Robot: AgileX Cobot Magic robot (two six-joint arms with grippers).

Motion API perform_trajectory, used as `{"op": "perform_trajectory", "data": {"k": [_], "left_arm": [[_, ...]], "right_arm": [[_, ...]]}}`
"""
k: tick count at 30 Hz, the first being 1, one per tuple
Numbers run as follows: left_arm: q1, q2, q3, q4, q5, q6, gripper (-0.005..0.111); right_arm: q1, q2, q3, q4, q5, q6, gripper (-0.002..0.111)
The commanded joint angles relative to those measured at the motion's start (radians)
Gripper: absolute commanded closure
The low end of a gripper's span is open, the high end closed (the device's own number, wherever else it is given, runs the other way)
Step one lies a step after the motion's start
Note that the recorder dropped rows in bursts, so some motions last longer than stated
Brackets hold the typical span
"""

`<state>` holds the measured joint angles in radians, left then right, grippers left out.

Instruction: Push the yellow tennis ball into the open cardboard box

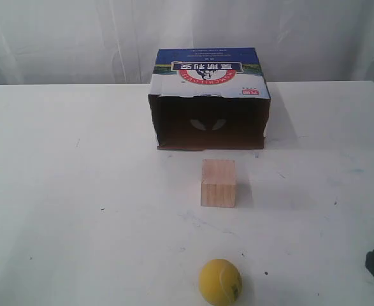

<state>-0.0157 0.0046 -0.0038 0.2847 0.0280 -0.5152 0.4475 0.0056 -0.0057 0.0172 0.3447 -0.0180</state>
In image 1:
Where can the yellow tennis ball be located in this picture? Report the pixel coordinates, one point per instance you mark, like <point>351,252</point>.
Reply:
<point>220,282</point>

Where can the white backdrop curtain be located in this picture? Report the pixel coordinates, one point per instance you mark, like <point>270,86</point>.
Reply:
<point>115,42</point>

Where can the blue white cardboard box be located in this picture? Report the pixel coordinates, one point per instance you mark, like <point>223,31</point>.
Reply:
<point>209,98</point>

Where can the light wooden cube block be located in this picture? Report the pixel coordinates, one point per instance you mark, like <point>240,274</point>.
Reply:
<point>218,183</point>

